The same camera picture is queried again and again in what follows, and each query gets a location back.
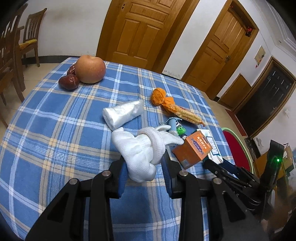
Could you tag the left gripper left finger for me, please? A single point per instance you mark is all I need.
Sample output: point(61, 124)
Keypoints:
point(119, 176)

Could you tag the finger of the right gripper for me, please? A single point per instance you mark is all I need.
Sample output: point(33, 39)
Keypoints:
point(221, 172)
point(235, 170)

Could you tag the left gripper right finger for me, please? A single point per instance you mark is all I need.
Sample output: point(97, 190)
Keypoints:
point(171, 170)

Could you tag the orange brown small box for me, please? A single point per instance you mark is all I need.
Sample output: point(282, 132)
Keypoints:
point(196, 147)

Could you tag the green toy keychain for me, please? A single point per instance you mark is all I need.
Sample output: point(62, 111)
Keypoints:
point(172, 128)

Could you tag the clear plastic bag roll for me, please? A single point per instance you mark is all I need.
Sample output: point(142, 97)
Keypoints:
point(117, 116)

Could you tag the red bin green rim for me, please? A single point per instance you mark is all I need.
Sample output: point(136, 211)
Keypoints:
point(238, 150)

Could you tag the wooden cabinet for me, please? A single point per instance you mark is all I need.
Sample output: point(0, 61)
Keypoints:
point(274, 164)

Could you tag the shoes by door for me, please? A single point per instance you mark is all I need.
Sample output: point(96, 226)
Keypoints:
point(250, 148)

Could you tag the red doormat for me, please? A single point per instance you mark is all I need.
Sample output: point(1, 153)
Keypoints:
point(237, 123)

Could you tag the snack cracker packet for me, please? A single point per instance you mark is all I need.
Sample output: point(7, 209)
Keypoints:
point(184, 114)

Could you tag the blue plaid tablecloth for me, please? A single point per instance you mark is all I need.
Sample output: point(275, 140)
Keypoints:
point(57, 135)

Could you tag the dark entrance door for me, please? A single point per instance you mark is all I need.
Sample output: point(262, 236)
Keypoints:
point(267, 97)

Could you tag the red jujube date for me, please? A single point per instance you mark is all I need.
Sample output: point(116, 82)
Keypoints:
point(69, 82)

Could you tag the large apple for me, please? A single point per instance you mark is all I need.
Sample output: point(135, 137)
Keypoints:
point(90, 69)

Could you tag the middle wooden door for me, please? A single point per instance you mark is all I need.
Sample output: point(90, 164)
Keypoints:
point(223, 49)

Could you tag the wooden door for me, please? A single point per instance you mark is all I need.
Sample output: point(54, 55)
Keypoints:
point(223, 49)
point(143, 33)

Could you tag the left wooden door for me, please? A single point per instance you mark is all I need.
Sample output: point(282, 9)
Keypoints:
point(143, 33)

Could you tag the near wooden chair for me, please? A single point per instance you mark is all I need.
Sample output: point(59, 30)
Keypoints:
point(8, 50)

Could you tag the wooden chair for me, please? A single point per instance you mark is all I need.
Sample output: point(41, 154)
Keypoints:
point(31, 34)
point(8, 50)

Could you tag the far wooden chair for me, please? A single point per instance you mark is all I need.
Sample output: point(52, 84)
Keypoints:
point(31, 34)

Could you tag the low wooden wall panel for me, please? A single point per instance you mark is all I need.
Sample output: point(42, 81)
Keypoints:
point(235, 94)

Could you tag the wall electrical box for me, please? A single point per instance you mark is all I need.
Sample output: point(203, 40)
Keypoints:
point(259, 55)

